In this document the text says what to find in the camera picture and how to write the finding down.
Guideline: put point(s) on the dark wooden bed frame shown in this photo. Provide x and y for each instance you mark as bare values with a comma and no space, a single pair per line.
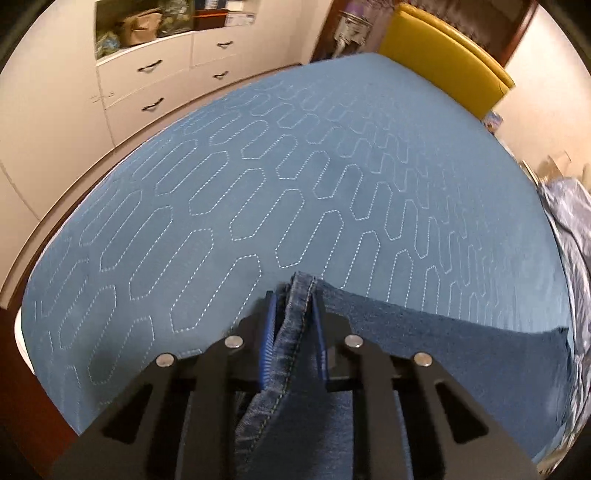
27,392

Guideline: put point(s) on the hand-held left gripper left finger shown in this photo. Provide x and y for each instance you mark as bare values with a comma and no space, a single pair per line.
269,341

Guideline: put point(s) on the blue denim pants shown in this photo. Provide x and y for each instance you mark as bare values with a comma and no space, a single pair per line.
415,369

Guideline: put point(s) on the grey-blue crumpled blanket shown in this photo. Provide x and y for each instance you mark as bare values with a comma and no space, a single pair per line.
572,221

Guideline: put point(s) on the white wall cabinet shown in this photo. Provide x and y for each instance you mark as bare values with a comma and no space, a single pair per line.
46,115

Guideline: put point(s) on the blue quilted bedspread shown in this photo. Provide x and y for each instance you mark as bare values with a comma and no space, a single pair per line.
231,184

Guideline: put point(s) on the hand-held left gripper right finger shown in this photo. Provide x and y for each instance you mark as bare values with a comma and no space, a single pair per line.
319,328

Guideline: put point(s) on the white drawer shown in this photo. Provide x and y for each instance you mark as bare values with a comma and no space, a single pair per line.
138,107
235,74
217,45
134,69

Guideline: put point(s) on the yellow headboard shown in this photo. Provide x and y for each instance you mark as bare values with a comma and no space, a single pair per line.
438,55

